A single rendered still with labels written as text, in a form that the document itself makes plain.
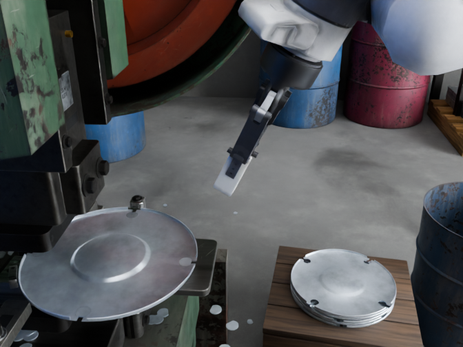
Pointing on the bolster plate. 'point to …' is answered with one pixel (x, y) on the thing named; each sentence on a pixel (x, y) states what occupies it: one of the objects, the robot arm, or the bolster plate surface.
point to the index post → (138, 201)
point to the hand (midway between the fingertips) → (232, 172)
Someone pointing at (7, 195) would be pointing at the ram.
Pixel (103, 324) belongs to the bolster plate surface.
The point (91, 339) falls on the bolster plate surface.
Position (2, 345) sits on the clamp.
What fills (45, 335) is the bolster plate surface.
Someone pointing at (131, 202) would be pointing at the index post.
